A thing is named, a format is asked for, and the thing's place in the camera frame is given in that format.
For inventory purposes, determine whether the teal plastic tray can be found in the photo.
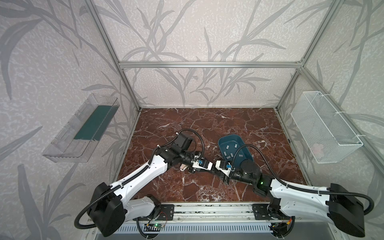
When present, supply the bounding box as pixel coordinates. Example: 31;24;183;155
218;134;254;168

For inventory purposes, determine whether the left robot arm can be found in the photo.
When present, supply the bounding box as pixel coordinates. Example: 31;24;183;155
75;132;205;237

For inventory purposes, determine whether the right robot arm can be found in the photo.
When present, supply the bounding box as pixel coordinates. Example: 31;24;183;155
215;160;365;238

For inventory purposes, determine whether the pink object in basket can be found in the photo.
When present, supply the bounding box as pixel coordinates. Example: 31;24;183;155
311;143;325;160

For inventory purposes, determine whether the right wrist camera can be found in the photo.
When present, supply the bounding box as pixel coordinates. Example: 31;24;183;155
215;161;233;178

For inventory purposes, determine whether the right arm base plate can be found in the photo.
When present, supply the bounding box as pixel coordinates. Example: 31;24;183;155
252;204;279;221

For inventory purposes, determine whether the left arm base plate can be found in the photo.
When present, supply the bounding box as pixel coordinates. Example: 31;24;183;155
139;204;175;221

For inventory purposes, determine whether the aluminium mounting rail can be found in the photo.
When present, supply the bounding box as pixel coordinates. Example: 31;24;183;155
86;201;337;224

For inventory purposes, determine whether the white wire mesh basket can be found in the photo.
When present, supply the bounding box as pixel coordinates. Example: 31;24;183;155
291;91;364;164

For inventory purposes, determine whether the clear plastic wall bin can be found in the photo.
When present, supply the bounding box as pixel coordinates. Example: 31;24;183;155
42;94;120;163

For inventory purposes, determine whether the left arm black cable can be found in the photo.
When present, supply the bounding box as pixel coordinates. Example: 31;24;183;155
73;128;205;230

